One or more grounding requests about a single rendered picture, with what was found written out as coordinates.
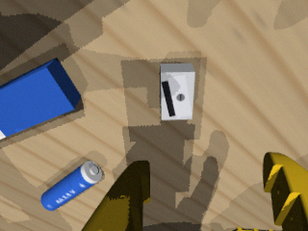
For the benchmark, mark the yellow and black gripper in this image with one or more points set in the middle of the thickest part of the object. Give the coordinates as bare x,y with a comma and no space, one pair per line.
121,209

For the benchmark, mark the blue aa battery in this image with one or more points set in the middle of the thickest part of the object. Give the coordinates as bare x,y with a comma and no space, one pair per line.
76,182

